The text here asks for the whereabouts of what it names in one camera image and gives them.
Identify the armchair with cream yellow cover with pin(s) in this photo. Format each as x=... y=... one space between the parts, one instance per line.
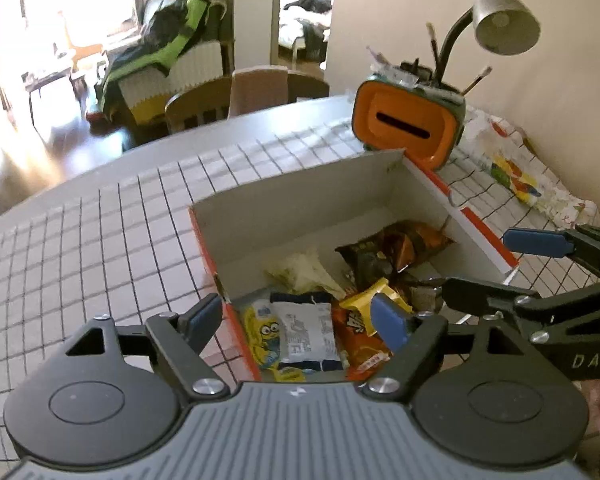
x=180 y=77

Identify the grey desk lamp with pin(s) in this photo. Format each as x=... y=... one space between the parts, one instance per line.
x=505 y=20

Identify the small yellow snack packet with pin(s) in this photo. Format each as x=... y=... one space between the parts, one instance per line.
x=365 y=305

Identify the dark red-brown chip bag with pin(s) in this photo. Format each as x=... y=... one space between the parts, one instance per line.
x=395 y=252

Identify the orange cardboard box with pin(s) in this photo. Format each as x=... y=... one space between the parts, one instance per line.
x=330 y=200

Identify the wooden rocking animal chair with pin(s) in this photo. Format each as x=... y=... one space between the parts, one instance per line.
x=82 y=45

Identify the paintbrush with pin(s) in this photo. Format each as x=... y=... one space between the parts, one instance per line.
x=477 y=80
x=433 y=42

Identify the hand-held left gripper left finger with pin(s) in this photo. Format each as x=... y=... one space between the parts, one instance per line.
x=205 y=317

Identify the tan towel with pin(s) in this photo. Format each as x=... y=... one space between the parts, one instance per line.
x=257 y=90

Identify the red-orange snack bag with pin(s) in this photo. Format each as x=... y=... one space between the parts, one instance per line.
x=360 y=352

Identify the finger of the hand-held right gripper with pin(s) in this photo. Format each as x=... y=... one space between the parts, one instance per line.
x=490 y=296
x=535 y=242

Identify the cream and brown snack bag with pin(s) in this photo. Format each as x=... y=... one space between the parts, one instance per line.
x=305 y=272

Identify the silver white snack packet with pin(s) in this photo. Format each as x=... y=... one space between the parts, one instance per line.
x=307 y=335

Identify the floral printed cloth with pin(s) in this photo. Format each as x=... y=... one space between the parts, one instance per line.
x=520 y=180

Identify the yellow cartoon snack packet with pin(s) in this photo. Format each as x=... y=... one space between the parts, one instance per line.
x=262 y=335

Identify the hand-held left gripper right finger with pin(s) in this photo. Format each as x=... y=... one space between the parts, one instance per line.
x=387 y=317

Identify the wooden dining chair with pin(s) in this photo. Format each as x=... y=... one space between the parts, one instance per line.
x=195 y=105

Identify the black and green jacket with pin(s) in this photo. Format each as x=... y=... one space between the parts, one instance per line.
x=160 y=35

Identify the black clip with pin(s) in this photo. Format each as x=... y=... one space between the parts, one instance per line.
x=415 y=71

